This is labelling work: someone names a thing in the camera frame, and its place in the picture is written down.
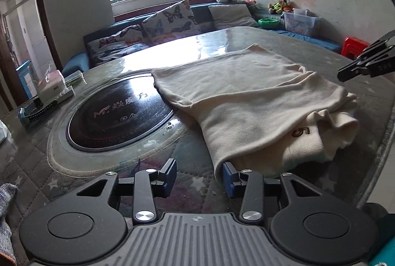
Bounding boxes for clear plastic storage box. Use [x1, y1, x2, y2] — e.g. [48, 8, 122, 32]
[282, 12, 321, 38]

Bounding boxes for black round induction cooktop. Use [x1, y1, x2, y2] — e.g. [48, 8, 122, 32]
[66, 73, 173, 152]

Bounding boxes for blue corner sofa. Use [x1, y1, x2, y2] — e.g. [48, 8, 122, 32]
[62, 0, 341, 76]

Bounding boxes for butterfly pillow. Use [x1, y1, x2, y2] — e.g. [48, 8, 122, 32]
[142, 0, 201, 45]
[87, 25, 149, 66]

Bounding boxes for grey cushion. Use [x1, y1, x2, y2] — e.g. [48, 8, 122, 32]
[208, 4, 258, 30]

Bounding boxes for left butterfly pillow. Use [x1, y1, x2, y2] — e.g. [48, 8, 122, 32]
[87, 25, 149, 66]

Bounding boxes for colourful plush toys pile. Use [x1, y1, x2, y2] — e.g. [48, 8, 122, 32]
[268, 0, 293, 14]

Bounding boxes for white box on table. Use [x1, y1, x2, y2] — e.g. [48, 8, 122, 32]
[38, 86, 75, 105]

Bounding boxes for cream sweatshirt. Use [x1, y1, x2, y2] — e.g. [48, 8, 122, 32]
[152, 44, 359, 178]

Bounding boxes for green bowl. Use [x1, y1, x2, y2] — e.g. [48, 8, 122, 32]
[258, 18, 281, 29]

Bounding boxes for blue white cabinet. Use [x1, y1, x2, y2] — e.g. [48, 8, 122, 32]
[16, 60, 37, 99]

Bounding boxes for grey knitted cloth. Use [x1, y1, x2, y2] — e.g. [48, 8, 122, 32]
[0, 182, 20, 265]

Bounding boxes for pink tissue box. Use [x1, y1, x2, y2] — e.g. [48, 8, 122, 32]
[38, 70, 66, 92]

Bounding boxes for brown wooden door frame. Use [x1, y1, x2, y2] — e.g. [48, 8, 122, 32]
[1, 0, 64, 109]

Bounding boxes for red plastic stool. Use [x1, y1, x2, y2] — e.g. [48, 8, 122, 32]
[341, 37, 370, 59]

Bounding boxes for green booklet on table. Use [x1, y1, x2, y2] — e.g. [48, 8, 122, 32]
[64, 70, 84, 87]

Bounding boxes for right butterfly pillow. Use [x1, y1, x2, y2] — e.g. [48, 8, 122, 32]
[142, 0, 201, 45]

